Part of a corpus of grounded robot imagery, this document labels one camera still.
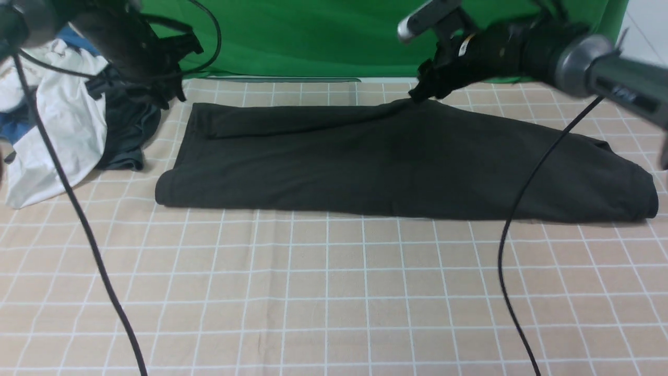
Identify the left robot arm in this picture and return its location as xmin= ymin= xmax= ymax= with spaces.
xmin=2 ymin=1 xmax=203 ymax=110

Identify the right black cable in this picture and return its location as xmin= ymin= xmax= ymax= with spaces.
xmin=497 ymin=94 xmax=606 ymax=376

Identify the blue garment in pile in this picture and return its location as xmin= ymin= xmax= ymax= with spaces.
xmin=1 ymin=25 xmax=100 ymax=145

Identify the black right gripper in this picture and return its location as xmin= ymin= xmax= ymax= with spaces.
xmin=409 ymin=21 xmax=528 ymax=102

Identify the white shirt in pile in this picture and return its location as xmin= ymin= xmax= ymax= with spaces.
xmin=6 ymin=39 xmax=108 ymax=209

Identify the beige checked tablecloth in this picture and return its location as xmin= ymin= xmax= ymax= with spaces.
xmin=1 ymin=103 xmax=667 ymax=375

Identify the green backdrop cloth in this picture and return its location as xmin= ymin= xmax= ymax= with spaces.
xmin=141 ymin=1 xmax=628 ymax=78

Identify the dark gray garment in pile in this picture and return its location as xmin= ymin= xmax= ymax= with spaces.
xmin=95 ymin=92 xmax=161 ymax=171

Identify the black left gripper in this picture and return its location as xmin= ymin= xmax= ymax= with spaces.
xmin=73 ymin=10 xmax=203 ymax=102

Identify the dark gray long-sleeved shirt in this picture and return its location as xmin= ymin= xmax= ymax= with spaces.
xmin=155 ymin=98 xmax=659 ymax=222

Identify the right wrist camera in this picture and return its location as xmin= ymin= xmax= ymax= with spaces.
xmin=397 ymin=1 xmax=476 ymax=43

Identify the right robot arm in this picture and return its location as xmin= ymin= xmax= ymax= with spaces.
xmin=409 ymin=19 xmax=667 ymax=130

